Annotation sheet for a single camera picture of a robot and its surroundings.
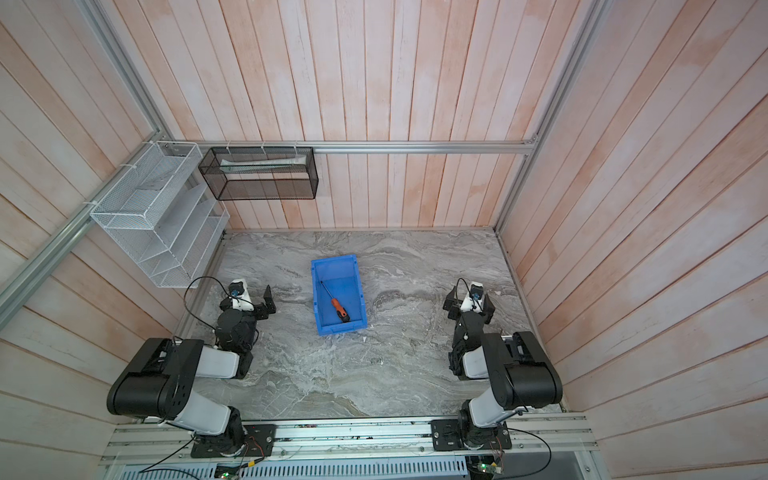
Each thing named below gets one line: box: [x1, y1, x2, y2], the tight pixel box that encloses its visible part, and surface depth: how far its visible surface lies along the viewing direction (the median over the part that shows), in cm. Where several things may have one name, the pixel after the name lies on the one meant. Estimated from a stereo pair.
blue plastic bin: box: [310, 254, 368, 336], surface depth 103 cm
